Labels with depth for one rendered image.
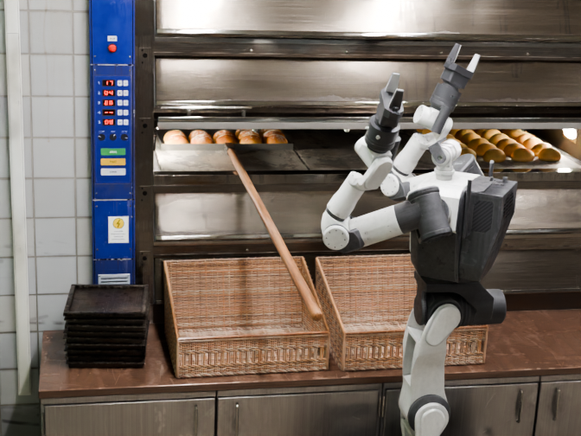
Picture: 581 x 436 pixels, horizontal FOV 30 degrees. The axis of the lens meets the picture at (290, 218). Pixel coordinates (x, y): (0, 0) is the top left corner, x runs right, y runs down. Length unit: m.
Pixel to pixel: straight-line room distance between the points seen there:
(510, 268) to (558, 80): 0.79
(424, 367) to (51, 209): 1.52
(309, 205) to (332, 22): 0.71
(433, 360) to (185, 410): 0.91
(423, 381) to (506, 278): 1.11
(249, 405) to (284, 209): 0.81
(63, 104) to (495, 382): 1.88
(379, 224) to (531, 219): 1.43
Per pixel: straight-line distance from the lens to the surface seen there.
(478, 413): 4.13
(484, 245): 3.32
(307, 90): 4.10
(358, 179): 3.12
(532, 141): 4.82
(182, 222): 4.16
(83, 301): 3.99
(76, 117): 4.05
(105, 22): 3.96
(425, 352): 3.48
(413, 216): 3.16
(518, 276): 4.58
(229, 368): 3.86
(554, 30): 4.36
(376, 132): 3.05
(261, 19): 4.03
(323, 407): 3.94
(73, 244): 4.18
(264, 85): 4.08
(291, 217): 4.22
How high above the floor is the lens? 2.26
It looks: 17 degrees down
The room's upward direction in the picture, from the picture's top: 2 degrees clockwise
